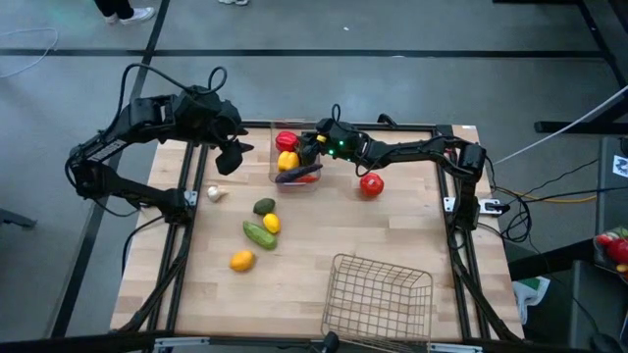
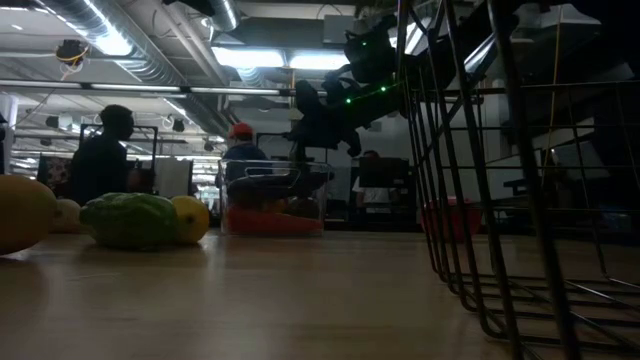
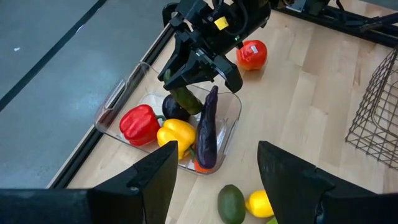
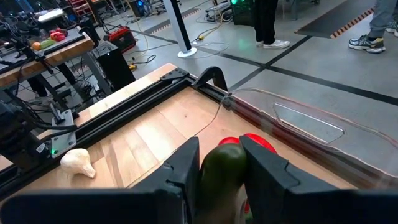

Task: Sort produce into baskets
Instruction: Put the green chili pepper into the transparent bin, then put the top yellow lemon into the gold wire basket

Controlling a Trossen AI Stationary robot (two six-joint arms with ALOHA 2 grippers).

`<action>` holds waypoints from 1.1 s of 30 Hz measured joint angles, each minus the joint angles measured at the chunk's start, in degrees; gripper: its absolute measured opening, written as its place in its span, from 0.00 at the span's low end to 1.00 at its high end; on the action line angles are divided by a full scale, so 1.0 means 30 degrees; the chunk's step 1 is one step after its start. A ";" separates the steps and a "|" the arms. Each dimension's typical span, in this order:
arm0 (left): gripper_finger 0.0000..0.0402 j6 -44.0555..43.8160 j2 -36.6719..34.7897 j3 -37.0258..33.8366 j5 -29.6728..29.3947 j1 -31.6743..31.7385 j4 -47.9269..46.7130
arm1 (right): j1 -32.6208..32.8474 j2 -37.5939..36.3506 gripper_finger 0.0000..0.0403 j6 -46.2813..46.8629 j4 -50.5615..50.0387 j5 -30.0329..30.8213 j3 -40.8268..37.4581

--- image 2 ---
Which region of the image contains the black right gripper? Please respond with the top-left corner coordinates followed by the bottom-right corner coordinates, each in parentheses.
top-left (284, 72), bottom-right (364, 159)

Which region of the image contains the purple eggplant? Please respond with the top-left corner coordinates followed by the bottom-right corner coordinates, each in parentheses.
top-left (227, 172), bottom-right (329, 207)

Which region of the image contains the orange carrot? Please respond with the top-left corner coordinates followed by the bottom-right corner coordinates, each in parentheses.
top-left (227, 207), bottom-right (325, 236)

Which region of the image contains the yellow lemon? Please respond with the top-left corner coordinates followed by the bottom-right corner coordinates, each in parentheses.
top-left (169, 194), bottom-right (211, 246)

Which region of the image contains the orange yellow mango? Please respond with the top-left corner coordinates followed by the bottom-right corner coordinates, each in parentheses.
top-left (0, 174), bottom-right (59, 256)

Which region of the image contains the black monitor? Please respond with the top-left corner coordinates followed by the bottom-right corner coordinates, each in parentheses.
top-left (358, 157), bottom-right (411, 189)

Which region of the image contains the person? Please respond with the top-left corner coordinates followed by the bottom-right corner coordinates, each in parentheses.
top-left (222, 122), bottom-right (274, 184)
top-left (352, 149), bottom-right (401, 209)
top-left (69, 103), bottom-right (136, 206)

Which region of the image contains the ceiling light panel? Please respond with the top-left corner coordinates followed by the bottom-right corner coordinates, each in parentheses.
top-left (289, 53), bottom-right (351, 71)
top-left (212, 47), bottom-right (286, 69)

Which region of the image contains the clear plastic bin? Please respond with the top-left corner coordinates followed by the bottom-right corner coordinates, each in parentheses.
top-left (217, 158), bottom-right (334, 237)

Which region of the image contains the red container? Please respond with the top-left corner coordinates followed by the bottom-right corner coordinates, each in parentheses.
top-left (422, 197), bottom-right (484, 234)

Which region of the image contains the white panel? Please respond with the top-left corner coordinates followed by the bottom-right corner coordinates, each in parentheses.
top-left (152, 158), bottom-right (194, 199)

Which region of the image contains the horizontal metal bar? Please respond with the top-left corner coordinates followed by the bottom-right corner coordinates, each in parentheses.
top-left (0, 78), bottom-right (331, 99)

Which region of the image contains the small beige fruit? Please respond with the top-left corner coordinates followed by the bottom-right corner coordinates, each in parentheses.
top-left (49, 198), bottom-right (84, 235)

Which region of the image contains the patterned partition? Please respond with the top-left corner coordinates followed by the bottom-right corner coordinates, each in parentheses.
top-left (37, 155), bottom-right (74, 199)

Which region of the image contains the wire basket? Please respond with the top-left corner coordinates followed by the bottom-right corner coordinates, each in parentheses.
top-left (394, 0), bottom-right (640, 360)

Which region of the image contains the silver ventilation duct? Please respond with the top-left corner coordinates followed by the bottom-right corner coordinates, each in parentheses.
top-left (39, 0), bottom-right (231, 86)
top-left (207, 0), bottom-right (242, 32)

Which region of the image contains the hanging yellow black cable reel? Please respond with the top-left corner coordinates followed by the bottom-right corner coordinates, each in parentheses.
top-left (54, 39), bottom-right (91, 69)

